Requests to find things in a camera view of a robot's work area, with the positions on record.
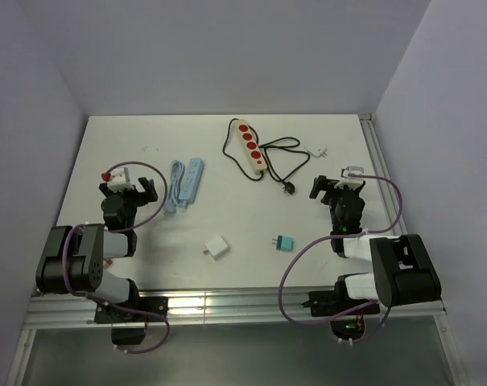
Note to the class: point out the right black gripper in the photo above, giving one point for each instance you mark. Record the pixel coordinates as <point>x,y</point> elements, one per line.
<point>323,183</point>

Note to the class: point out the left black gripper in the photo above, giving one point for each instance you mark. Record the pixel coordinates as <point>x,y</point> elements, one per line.
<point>144,198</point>

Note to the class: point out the small white plug adapter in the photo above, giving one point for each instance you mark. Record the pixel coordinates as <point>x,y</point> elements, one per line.
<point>317,152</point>

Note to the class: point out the light blue power strip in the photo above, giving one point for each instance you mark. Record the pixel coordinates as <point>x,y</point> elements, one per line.
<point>191,180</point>

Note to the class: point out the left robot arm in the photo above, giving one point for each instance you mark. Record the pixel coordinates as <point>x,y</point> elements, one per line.
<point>72,261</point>

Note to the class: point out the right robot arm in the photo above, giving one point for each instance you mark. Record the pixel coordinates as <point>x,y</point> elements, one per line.
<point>402,271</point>

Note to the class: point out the teal plug adapter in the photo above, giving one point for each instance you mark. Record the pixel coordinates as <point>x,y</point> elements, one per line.
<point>283,243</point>

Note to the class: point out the beige red power strip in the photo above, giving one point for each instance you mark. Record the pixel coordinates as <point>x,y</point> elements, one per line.
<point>250,146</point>

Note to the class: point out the white square charger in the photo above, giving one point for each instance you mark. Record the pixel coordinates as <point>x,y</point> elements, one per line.
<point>216,247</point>

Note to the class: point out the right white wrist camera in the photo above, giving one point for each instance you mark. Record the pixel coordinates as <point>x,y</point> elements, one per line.
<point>352,175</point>

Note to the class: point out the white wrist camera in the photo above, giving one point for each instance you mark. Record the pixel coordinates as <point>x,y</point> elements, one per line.
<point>352,175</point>
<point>117,180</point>

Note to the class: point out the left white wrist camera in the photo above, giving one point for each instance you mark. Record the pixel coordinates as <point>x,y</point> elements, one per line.
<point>117,180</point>

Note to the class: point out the aluminium right rail frame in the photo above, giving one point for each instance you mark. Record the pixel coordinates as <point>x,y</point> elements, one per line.
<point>387,192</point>

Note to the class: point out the aluminium rail frame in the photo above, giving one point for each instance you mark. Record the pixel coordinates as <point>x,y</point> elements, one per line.
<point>202,307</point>
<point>387,192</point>

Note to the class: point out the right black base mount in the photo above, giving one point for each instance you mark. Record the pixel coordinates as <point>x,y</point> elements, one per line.
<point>328,303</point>

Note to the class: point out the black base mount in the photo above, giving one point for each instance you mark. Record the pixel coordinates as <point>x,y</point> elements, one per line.
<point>328,303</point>
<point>129,327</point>

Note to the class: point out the aluminium front rail frame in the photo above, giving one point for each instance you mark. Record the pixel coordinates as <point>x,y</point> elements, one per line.
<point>202,307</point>

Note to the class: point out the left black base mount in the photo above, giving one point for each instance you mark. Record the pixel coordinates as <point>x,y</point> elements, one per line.
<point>129,327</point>

